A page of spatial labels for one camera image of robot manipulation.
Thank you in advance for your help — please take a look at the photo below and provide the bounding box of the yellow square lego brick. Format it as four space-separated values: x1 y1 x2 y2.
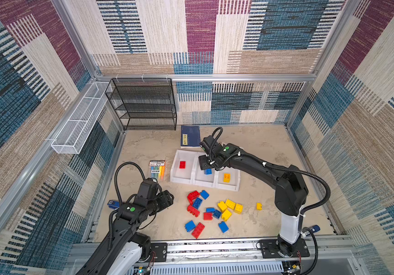
223 173 231 183

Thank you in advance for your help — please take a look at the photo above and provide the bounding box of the red lego brick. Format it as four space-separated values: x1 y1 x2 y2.
179 160 186 169

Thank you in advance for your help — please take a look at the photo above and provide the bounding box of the red long lego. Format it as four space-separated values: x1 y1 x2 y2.
187 191 200 205
191 223 205 239

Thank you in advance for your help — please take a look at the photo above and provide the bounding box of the blue lego top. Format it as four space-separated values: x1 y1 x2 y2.
200 190 210 200

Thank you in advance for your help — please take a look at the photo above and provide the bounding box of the red long lego diagonal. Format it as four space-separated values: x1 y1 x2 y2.
187 205 200 217

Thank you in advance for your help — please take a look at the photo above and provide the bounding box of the yellow studded lego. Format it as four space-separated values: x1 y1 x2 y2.
225 199 236 210

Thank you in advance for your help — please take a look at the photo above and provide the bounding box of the yellow lego cluster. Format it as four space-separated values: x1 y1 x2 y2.
234 203 244 214
217 201 227 213

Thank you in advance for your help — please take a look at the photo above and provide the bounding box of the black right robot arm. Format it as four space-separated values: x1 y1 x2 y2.
199 135 331 257

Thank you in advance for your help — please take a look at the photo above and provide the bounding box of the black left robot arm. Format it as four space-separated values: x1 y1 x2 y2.
78 179 174 275

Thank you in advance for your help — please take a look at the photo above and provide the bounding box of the dark blue book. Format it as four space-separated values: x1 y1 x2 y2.
181 126 201 149

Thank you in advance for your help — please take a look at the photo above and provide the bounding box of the colourful marker pack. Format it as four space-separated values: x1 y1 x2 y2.
149 160 166 181

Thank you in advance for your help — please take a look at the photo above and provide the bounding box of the white three-compartment bin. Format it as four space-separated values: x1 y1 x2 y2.
170 150 241 191

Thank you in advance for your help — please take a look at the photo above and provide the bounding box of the blue black stapler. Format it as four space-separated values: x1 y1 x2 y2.
107 200 120 210

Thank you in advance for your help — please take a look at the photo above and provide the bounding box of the blue lego with studs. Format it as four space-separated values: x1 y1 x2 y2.
192 198 203 210

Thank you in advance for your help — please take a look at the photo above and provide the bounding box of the red long lego bottom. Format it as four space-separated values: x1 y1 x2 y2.
191 223 205 239

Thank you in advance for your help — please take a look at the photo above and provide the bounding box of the small red lego centre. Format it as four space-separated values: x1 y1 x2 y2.
203 212 213 221

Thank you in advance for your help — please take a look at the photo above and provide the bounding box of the dark blue lego centre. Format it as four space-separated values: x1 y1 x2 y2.
213 210 222 219

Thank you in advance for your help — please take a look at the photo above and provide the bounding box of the yellow lego lower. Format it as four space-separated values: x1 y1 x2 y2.
221 209 232 222

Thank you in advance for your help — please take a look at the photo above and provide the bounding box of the blue lego bottom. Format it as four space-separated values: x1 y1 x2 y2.
218 221 229 233

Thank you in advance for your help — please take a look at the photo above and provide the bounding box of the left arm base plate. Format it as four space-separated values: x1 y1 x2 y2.
145 242 168 263

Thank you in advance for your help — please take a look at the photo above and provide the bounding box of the black wire shelf rack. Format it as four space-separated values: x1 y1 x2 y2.
105 78 178 131

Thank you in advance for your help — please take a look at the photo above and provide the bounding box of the white wire mesh basket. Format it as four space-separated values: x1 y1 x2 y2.
51 82 108 155

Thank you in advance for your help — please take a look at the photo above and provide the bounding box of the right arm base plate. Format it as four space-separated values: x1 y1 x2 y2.
258 238 310 259

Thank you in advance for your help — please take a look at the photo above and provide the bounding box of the aluminium rail front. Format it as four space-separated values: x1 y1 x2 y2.
151 235 367 275

